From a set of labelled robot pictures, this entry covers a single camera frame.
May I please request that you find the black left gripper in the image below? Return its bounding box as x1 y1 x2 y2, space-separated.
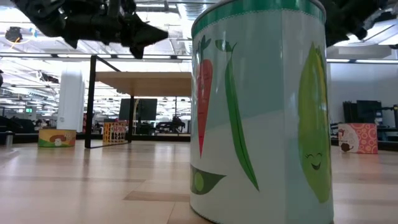
102 0 169 60

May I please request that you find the white can with vegetable print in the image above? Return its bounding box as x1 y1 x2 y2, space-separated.
189 0 335 224

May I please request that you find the wooden shelf with black legs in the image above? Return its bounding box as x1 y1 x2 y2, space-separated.
84 55 193 149

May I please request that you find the black monitor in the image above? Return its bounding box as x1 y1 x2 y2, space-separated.
118 98 159 123

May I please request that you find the white column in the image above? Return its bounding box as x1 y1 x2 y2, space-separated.
57 70 86 133

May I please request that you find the black ceiling device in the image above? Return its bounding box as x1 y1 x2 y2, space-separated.
5 26 23 44

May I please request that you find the silver cylinder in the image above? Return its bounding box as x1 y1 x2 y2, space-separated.
4 130 15 147

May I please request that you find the black equipment rack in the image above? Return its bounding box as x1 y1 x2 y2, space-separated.
342 100 398 138

